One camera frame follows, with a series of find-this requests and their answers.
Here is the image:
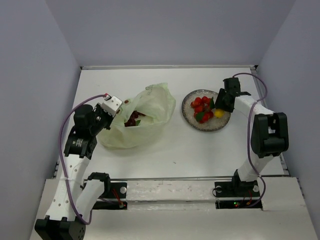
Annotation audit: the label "dark red fake cherries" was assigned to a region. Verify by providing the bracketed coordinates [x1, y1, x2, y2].
[124, 110, 146, 127]

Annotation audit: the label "speckled grey round plate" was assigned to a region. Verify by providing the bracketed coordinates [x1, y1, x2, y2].
[181, 89, 231, 132]

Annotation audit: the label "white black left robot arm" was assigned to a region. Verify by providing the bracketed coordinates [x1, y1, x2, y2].
[34, 103, 115, 240]

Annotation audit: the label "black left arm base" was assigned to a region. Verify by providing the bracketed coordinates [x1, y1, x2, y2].
[76, 175, 127, 213]

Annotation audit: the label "red fake fruit bunch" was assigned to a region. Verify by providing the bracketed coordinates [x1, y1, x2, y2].
[190, 96, 215, 124]

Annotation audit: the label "green printed plastic bag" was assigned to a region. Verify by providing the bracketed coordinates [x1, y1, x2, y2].
[98, 83, 176, 149]

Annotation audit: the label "yellow fake fruit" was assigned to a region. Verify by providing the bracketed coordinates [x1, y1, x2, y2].
[214, 109, 225, 118]

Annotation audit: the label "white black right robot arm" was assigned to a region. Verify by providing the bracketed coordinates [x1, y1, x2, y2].
[215, 77, 289, 196]

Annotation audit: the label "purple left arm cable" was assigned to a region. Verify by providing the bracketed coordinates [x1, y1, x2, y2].
[58, 93, 111, 225]

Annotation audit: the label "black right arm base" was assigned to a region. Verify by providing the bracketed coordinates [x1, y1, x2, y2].
[212, 181, 263, 210]

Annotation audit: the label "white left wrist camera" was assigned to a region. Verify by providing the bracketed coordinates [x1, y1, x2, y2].
[100, 94, 123, 117]

